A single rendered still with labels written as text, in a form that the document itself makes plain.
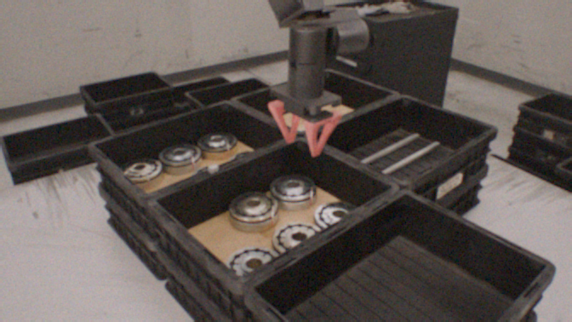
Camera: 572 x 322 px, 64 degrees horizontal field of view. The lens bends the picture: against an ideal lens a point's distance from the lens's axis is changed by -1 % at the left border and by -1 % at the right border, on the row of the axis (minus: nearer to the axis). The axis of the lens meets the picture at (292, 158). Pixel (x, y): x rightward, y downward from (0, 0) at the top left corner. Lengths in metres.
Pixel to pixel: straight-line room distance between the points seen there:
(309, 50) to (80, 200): 0.89
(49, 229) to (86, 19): 2.72
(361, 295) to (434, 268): 0.16
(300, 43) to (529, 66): 3.69
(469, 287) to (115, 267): 0.75
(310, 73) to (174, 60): 3.49
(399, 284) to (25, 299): 0.76
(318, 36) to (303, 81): 0.07
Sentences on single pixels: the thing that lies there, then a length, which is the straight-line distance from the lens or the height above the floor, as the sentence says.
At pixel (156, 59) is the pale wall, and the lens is 4.10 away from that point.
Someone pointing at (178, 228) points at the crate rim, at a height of 0.93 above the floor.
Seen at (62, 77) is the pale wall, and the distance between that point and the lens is 3.95.
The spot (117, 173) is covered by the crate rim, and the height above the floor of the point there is 0.93.
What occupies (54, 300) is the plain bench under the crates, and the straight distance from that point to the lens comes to 1.12.
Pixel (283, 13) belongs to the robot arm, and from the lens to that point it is 0.74.
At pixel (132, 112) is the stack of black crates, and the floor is 0.51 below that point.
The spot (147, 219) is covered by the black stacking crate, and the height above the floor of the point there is 0.87.
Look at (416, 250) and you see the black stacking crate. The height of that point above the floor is 0.83.
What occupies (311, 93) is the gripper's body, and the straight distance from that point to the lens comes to 0.72.
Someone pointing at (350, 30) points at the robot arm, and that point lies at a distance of 0.74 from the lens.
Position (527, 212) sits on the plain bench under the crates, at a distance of 1.38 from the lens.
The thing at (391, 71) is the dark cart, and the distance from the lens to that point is 2.50.
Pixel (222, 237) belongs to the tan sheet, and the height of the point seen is 0.83.
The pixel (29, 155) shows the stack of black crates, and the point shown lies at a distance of 2.22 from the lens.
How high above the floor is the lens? 1.43
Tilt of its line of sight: 30 degrees down
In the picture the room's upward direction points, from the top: straight up
